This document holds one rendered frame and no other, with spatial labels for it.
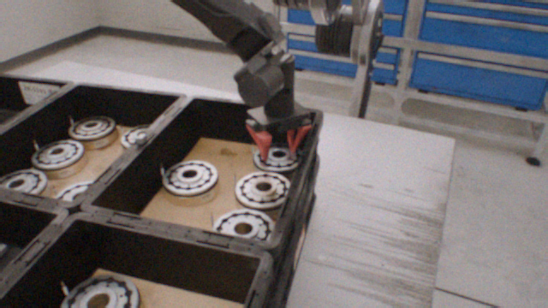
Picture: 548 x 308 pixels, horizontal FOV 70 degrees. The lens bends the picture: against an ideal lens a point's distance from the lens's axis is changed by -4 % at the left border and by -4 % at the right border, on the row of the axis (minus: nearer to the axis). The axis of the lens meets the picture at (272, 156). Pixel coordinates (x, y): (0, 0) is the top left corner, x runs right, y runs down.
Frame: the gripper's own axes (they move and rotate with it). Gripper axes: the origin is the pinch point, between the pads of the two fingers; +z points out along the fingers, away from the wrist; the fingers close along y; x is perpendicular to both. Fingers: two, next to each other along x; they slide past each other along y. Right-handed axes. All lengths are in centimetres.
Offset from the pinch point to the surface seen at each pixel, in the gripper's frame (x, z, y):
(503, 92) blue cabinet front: 58, 48, 175
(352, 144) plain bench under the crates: 16.7, 17.0, 33.3
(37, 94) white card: 50, -3, -42
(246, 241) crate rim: -24.2, -5.7, -18.3
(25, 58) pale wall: 362, 77, -69
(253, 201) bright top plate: -9.6, 1.3, -10.4
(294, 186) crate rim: -17.4, -5.7, -6.9
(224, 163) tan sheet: 7.1, 3.9, -8.9
